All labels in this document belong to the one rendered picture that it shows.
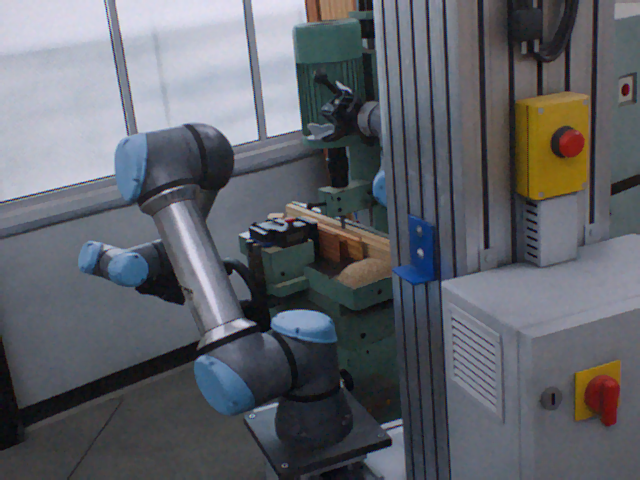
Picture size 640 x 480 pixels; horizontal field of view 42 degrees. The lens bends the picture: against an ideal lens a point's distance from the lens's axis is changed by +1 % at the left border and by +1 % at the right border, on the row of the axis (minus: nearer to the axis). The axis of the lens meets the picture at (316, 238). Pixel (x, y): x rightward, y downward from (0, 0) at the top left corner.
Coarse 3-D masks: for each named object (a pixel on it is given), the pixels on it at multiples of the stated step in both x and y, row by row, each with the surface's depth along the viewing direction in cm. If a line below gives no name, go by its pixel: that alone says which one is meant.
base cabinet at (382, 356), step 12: (276, 312) 241; (360, 348) 214; (372, 348) 216; (384, 348) 218; (396, 348) 221; (348, 360) 213; (360, 360) 215; (372, 360) 217; (384, 360) 219; (396, 360) 222; (360, 372) 216; (372, 372) 218; (384, 372) 220; (396, 372) 223; (396, 384) 224; (396, 396) 225; (384, 420) 224
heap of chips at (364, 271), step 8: (352, 264) 208; (360, 264) 207; (368, 264) 206; (376, 264) 207; (384, 264) 208; (344, 272) 207; (352, 272) 205; (360, 272) 204; (368, 272) 205; (376, 272) 206; (384, 272) 207; (344, 280) 206; (352, 280) 204; (360, 280) 204; (368, 280) 204
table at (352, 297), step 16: (240, 240) 249; (320, 256) 225; (304, 272) 220; (320, 272) 214; (336, 272) 213; (272, 288) 217; (288, 288) 216; (304, 288) 219; (320, 288) 215; (336, 288) 208; (352, 288) 202; (368, 288) 204; (384, 288) 207; (352, 304) 204; (368, 304) 205
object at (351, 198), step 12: (360, 180) 230; (324, 192) 224; (336, 192) 222; (348, 192) 223; (360, 192) 226; (372, 192) 228; (336, 204) 222; (348, 204) 224; (360, 204) 227; (372, 204) 229; (336, 216) 223
